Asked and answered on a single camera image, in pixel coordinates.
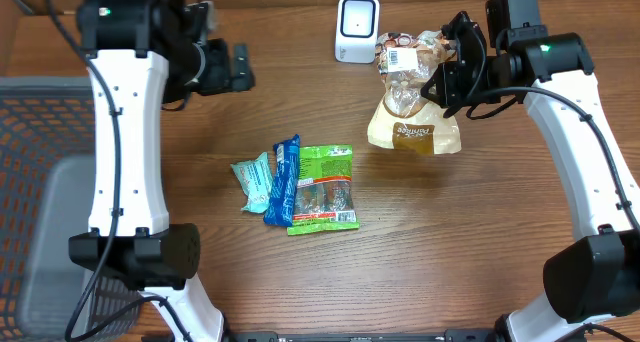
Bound teal snack packet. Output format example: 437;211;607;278
231;152;273;214

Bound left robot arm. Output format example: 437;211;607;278
69;0;255;341

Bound green snack packet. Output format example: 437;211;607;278
287;144;360;236

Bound blue oreo cookie packet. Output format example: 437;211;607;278
263;134;300;227

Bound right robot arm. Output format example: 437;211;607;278
421;0;639;342

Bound white barcode scanner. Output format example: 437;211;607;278
334;0;380;64

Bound beige cookie snack bag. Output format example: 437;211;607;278
367;30;461;155

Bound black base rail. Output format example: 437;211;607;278
140;328;587;342

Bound grey plastic shopping basket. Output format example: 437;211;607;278
0;75;146;342

